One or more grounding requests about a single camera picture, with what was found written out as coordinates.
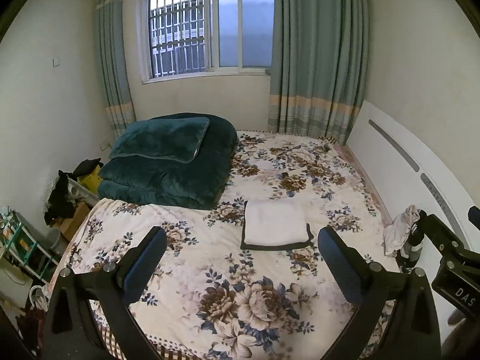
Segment dark green quilt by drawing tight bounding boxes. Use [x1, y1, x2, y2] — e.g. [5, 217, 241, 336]
[97, 113, 238, 210]

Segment white gloved right hand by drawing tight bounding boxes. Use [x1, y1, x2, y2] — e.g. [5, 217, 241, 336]
[383, 205, 420, 257]

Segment cardboard box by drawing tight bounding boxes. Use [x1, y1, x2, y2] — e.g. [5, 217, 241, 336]
[55, 202, 90, 242]

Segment right teal curtain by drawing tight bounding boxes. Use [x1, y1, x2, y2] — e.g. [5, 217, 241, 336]
[268, 0, 369, 144]

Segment green shelf with clutter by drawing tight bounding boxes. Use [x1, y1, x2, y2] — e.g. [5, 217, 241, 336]
[1, 205, 59, 284]

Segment black garment under white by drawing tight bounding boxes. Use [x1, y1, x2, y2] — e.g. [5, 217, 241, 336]
[239, 201, 315, 252]

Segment floral bed sheet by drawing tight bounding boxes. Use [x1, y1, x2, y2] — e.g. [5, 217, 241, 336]
[60, 132, 397, 359]

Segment yellow box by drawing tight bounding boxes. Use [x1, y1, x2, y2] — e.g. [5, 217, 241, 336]
[77, 163, 103, 195]

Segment teal curtain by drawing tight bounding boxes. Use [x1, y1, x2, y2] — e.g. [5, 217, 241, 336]
[268, 0, 369, 144]
[94, 0, 137, 137]

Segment white wall switch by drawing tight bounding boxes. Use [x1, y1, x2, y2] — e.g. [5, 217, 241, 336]
[52, 57, 60, 68]

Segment left teal curtain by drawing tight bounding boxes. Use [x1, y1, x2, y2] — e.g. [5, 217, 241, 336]
[94, 0, 137, 137]

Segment window with bars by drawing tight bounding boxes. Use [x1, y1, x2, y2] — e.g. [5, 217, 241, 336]
[137, 0, 274, 83]

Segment brown checkered pillow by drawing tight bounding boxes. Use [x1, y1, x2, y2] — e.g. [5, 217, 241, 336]
[89, 301, 198, 360]

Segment dark green pillow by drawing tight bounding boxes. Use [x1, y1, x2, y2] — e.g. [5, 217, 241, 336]
[109, 117, 210, 164]

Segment black clothes pile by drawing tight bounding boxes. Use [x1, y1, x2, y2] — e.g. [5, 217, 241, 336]
[43, 158, 103, 226]

